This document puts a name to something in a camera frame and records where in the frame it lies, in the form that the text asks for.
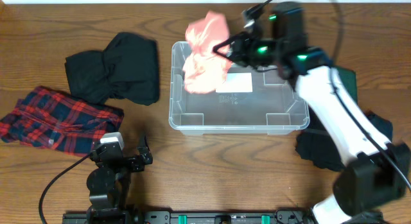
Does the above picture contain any pink coral garment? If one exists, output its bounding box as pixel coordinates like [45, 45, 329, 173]
[182, 11, 232, 94]

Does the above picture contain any dark green drawstring garment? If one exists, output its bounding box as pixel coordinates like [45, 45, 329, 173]
[334, 66, 358, 103]

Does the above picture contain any red navy plaid shirt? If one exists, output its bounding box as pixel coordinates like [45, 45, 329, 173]
[1, 86, 124, 156]

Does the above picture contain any black drawstring garment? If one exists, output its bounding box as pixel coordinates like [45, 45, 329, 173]
[65, 32, 160, 106]

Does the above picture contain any navy garment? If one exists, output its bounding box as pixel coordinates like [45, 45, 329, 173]
[364, 111, 394, 143]

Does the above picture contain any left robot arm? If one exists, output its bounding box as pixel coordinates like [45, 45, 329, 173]
[87, 132, 153, 211]

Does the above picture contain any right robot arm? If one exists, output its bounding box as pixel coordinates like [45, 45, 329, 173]
[213, 2, 410, 223]

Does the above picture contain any white label in container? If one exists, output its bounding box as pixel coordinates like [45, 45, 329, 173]
[216, 73, 252, 93]

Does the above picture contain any clear plastic storage container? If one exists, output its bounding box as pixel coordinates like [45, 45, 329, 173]
[168, 41, 310, 135]

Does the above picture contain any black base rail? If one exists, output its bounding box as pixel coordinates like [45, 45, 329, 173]
[62, 210, 316, 224]

